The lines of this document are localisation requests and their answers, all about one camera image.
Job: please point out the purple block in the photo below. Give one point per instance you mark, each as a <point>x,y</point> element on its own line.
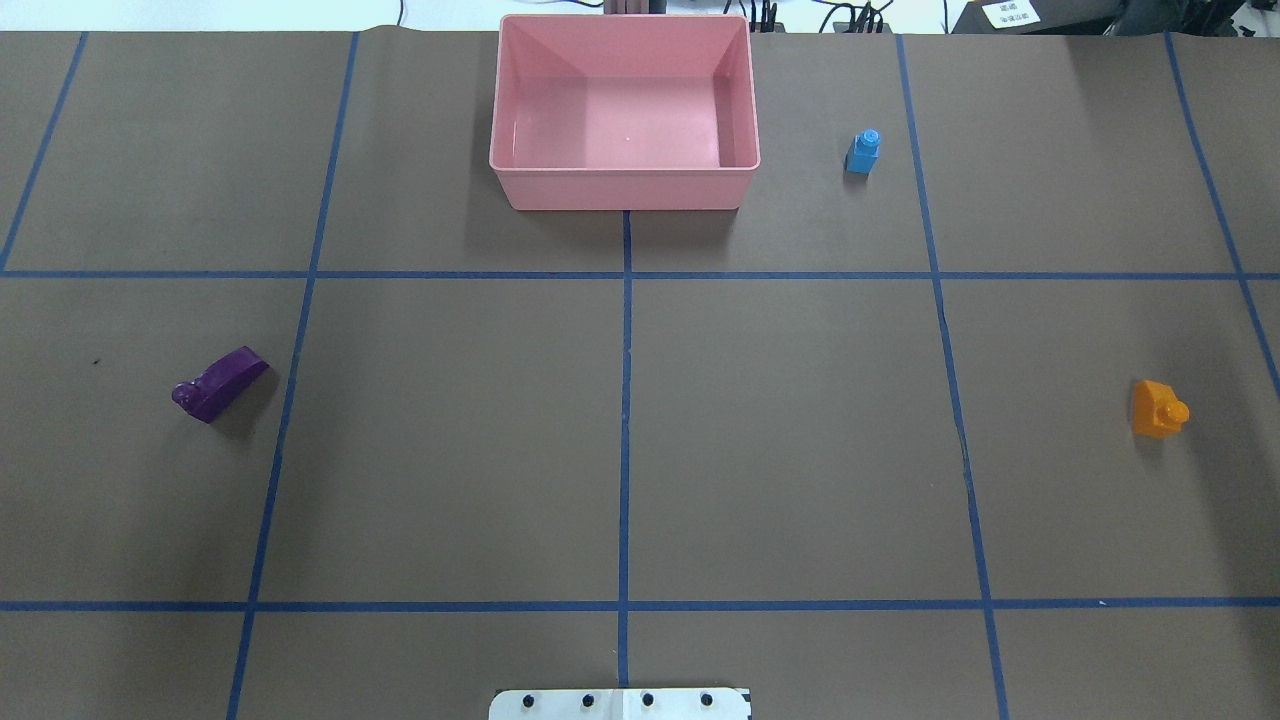
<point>208,395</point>

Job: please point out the orange block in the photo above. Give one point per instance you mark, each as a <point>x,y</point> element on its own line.
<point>1157,412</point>

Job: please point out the pink plastic box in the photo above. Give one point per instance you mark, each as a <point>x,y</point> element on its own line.
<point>624,112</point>

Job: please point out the black box with label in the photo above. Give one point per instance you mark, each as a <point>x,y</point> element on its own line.
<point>1056,18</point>

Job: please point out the small blue block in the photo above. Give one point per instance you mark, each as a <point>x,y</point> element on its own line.
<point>863,153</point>

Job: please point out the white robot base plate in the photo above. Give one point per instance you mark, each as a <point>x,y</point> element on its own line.
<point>623,703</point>

